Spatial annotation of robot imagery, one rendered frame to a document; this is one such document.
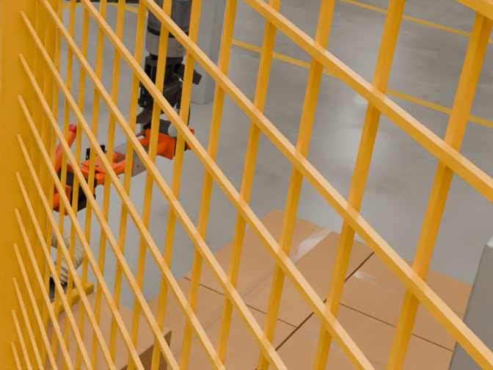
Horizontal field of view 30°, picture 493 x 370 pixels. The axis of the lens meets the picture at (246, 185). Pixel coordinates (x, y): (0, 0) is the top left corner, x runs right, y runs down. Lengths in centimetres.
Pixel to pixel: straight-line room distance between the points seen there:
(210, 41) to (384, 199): 143
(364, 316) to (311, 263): 31
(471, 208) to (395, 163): 56
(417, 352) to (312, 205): 197
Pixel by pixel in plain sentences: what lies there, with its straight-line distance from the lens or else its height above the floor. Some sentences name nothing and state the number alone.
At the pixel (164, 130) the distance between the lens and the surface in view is 201.
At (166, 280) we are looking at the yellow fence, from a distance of 47.
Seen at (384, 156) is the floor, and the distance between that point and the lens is 527.
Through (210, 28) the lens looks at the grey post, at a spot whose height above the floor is 48.
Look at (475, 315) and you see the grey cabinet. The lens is 66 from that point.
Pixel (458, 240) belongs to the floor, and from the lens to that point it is 454.
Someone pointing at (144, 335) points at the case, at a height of 95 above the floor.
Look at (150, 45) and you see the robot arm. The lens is 190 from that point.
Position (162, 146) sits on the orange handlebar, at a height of 123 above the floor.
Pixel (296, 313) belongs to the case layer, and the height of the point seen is 54.
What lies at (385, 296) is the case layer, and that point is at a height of 54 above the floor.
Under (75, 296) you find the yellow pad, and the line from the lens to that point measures 165.
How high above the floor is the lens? 205
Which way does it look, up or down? 26 degrees down
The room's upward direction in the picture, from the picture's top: 9 degrees clockwise
